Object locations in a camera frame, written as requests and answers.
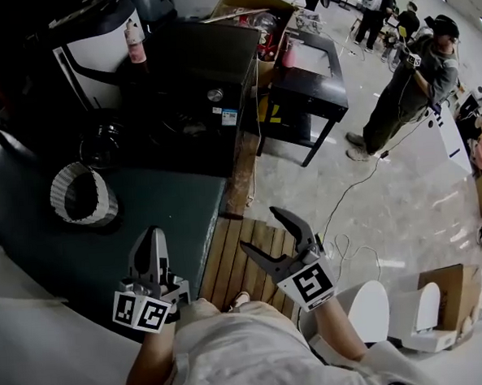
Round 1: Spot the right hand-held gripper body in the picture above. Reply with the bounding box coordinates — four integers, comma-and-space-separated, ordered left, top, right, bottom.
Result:
273, 231, 341, 314

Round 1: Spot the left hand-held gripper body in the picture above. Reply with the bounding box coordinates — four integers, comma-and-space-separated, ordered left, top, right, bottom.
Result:
110, 271, 193, 337

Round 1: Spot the white woven basket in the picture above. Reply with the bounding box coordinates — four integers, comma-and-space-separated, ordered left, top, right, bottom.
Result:
47, 158, 122, 231

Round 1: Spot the person's right forearm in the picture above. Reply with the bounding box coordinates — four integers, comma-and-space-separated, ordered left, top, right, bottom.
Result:
312, 296, 369, 366

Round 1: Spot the person's left forearm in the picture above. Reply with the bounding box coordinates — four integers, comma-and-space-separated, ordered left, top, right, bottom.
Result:
120, 324, 181, 385

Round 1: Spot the round glass machine door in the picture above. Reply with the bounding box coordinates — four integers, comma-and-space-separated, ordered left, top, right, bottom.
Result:
76, 115, 127, 171

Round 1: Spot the black washing machine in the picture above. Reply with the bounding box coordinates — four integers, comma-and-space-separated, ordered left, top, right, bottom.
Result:
115, 16, 270, 184

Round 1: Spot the wooden slat pallet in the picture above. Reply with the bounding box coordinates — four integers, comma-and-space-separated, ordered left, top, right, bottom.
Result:
194, 212, 303, 326

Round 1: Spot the person's light shoe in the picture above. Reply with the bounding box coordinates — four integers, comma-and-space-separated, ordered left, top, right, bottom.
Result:
229, 291, 252, 312

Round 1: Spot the white toilet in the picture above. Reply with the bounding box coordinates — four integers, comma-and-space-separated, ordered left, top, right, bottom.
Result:
386, 280, 460, 357
335, 279, 393, 346

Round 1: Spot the person's white shirt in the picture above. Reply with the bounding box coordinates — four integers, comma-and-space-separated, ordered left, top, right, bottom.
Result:
162, 285, 424, 385

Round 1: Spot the black side table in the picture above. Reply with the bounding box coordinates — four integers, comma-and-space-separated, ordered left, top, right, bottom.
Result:
254, 27, 354, 171

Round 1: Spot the brown cardboard box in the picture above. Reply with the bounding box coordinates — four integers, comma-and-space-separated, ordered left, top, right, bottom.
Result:
415, 262, 482, 337

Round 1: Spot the red cylinder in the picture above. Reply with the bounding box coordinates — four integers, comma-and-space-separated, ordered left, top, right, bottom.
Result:
279, 41, 296, 69

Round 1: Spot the white cabinet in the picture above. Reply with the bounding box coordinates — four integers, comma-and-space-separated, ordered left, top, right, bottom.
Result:
432, 100, 474, 177

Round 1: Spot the white and black panel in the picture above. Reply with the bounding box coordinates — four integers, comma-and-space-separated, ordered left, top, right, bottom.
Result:
50, 29, 140, 115

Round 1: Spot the pink spray bottle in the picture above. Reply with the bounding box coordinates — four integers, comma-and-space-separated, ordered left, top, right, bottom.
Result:
121, 19, 150, 65

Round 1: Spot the open cardboard box with clutter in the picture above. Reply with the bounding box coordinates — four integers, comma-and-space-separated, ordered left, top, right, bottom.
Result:
207, 0, 301, 65

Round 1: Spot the thin floor cable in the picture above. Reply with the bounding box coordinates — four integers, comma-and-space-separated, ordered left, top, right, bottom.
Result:
315, 149, 399, 286

